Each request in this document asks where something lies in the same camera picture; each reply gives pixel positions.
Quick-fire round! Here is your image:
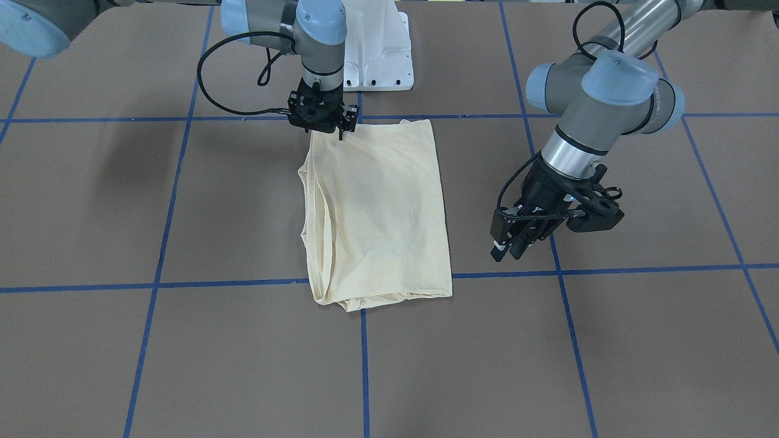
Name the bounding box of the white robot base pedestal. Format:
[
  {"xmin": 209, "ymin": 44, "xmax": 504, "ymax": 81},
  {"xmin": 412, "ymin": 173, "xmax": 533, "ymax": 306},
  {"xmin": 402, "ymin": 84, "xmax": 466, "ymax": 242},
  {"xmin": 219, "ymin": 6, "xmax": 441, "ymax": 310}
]
[{"xmin": 343, "ymin": 1, "xmax": 414, "ymax": 92}]

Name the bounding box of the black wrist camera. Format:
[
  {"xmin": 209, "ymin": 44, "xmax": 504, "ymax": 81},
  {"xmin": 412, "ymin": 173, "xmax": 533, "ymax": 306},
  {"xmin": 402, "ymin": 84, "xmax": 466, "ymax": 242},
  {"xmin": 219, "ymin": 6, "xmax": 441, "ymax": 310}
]
[
  {"xmin": 287, "ymin": 91, "xmax": 344, "ymax": 134},
  {"xmin": 567, "ymin": 164, "xmax": 625, "ymax": 233}
]

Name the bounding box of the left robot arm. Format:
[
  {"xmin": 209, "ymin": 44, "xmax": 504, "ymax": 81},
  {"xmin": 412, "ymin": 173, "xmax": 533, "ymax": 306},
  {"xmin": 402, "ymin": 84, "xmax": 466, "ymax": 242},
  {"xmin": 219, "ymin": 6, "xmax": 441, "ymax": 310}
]
[{"xmin": 491, "ymin": 1, "xmax": 705, "ymax": 262}]

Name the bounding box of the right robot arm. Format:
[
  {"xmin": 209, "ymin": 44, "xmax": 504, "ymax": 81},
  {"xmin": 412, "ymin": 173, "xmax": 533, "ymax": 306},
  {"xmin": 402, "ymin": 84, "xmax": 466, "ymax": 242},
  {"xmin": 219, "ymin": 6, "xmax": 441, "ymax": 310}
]
[{"xmin": 2, "ymin": 1, "xmax": 360, "ymax": 137}]

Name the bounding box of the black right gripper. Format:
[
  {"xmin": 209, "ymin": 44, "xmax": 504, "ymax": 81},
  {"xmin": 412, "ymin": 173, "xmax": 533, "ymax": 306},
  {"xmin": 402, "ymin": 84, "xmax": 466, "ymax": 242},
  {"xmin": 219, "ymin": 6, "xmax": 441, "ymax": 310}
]
[{"xmin": 301, "ymin": 82, "xmax": 361, "ymax": 141}]

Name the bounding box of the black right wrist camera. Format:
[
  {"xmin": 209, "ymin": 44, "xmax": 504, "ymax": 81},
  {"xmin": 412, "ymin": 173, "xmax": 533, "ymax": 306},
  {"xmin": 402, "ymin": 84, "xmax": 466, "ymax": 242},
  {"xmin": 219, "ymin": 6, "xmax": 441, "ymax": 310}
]
[{"xmin": 287, "ymin": 91, "xmax": 344, "ymax": 134}]

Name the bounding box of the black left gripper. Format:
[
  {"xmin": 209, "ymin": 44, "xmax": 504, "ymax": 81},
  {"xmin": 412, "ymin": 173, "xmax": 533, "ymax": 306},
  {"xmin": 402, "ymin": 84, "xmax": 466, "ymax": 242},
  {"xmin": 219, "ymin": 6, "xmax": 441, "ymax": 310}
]
[{"xmin": 490, "ymin": 155, "xmax": 582, "ymax": 262}]

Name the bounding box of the cream long-sleeve printed shirt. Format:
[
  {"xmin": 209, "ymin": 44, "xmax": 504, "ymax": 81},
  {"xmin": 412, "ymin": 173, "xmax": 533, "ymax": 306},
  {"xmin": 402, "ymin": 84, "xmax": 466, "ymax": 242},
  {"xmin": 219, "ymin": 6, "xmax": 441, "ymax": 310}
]
[{"xmin": 298, "ymin": 120, "xmax": 453, "ymax": 311}]

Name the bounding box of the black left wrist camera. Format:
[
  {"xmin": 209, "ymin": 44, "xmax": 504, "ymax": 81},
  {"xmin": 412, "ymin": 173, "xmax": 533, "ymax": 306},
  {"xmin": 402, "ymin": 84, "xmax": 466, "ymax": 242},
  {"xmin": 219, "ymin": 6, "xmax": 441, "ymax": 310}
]
[{"xmin": 567, "ymin": 164, "xmax": 625, "ymax": 233}]

